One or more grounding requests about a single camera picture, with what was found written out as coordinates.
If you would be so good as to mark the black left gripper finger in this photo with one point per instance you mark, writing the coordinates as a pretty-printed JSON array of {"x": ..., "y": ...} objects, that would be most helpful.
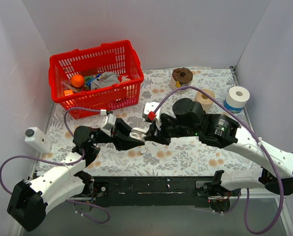
[
  {"x": 121, "y": 129},
  {"x": 127, "y": 144}
]

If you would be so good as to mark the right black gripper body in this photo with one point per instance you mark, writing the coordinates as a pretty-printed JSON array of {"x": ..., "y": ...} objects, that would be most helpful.
[{"x": 162, "y": 126}]

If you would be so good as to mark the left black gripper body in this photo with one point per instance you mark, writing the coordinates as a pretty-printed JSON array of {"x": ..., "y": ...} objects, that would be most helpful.
[{"x": 114, "y": 132}]

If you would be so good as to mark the white oval earbud charging case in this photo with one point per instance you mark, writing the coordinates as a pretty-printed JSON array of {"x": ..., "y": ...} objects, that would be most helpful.
[{"x": 138, "y": 134}]

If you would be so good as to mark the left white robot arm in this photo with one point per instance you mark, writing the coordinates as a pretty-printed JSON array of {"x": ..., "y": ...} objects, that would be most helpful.
[{"x": 65, "y": 180}]

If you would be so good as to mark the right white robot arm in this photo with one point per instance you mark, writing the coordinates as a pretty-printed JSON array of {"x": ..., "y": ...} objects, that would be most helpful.
[{"x": 222, "y": 132}]

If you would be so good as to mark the floral patterned table mat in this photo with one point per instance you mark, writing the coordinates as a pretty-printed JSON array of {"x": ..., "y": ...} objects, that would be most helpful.
[{"x": 182, "y": 157}]

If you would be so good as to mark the beige toilet paper roll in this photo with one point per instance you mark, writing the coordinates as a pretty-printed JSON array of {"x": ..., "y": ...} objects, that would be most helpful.
[{"x": 205, "y": 102}]

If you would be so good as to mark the brown topped paper roll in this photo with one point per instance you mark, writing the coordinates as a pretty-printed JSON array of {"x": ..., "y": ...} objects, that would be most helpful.
[{"x": 181, "y": 77}]

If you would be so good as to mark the small orange box in basket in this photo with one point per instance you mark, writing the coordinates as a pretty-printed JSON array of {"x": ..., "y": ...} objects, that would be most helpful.
[{"x": 68, "y": 92}]

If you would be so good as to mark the grey crumpled snack bag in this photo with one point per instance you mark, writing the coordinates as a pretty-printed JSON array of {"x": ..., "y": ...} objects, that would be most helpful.
[{"x": 104, "y": 80}]

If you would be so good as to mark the red plastic shopping basket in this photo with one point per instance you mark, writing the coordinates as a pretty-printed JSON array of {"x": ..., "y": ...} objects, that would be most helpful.
[{"x": 118, "y": 57}]

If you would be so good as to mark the white box with grey knob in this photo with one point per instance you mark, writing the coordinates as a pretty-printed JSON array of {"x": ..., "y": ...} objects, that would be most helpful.
[{"x": 38, "y": 140}]

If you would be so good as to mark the white toilet roll blue wrap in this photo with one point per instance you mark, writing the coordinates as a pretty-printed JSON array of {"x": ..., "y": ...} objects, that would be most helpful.
[{"x": 236, "y": 99}]

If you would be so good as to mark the orange fruit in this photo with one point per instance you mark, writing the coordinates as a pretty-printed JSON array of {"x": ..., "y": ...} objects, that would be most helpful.
[{"x": 77, "y": 81}]

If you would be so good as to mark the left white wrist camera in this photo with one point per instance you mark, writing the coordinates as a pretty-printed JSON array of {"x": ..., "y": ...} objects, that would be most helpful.
[{"x": 108, "y": 124}]

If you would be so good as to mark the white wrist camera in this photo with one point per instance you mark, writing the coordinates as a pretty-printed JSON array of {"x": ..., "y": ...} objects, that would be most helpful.
[
  {"x": 149, "y": 113},
  {"x": 108, "y": 124}
]

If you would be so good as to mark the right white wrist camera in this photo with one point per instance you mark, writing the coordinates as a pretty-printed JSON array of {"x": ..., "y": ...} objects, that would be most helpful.
[{"x": 149, "y": 113}]

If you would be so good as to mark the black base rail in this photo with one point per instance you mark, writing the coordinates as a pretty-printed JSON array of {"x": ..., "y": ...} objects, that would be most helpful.
[{"x": 153, "y": 191}]

